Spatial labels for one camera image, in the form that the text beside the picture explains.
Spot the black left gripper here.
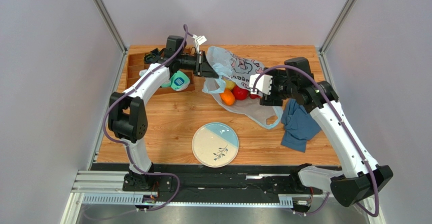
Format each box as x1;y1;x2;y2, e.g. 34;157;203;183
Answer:
177;51;219;79

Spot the translucent printed plastic bag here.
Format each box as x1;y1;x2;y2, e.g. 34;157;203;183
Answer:
202;46;283;129

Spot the yellow fake pear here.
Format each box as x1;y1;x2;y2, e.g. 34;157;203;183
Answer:
224;79;236;91

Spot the orange fake persimmon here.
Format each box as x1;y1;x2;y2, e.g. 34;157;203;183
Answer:
220;89;236;106

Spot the red fake apple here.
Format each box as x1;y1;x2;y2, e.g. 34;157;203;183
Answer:
232;86;249;100

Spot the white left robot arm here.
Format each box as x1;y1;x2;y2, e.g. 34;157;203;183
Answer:
105;35;219;188

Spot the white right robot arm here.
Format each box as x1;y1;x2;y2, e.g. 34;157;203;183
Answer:
249;57;393;207

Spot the green white sock right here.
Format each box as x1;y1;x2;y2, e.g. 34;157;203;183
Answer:
161;71;191;91

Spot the blue cloth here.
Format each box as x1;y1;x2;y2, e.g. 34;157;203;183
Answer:
280;99;321;153

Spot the dark rolled sock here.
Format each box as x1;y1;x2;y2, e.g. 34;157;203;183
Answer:
143;48;165;64

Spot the brown wooden divider tray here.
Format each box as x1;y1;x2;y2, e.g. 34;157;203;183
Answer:
125;47;196;96

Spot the cream and blue plate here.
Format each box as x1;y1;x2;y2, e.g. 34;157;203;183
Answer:
192;122;240;168

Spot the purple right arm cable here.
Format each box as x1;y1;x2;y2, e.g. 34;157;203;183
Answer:
251;65;380;217

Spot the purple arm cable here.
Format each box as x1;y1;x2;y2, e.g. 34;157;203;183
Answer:
102;24;195;212
251;65;380;217

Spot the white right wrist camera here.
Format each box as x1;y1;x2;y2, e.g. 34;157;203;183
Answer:
249;74;273;95

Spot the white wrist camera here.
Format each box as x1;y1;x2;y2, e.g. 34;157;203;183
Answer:
192;34;207;53
249;74;273;95

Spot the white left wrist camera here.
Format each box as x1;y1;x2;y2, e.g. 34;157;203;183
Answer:
192;34;207;53

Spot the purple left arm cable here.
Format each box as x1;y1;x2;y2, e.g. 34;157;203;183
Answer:
102;24;195;212

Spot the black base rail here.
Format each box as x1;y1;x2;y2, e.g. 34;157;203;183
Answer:
90;163;329;205

